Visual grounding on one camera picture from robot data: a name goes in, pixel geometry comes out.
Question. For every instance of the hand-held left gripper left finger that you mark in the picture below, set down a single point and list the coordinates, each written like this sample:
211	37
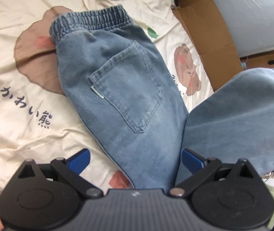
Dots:
79	161

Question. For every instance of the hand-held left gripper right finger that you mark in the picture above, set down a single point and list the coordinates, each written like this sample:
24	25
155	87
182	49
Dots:
192	161

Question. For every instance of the blue denim pants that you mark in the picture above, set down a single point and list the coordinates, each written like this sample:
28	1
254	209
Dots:
132	86

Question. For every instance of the cream bear print bed sheet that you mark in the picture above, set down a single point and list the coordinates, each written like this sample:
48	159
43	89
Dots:
19	115

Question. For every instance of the brown cardboard box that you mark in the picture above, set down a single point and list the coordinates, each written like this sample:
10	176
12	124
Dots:
214	38

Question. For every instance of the grey washing machine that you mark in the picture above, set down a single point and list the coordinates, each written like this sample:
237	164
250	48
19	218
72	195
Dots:
255	14

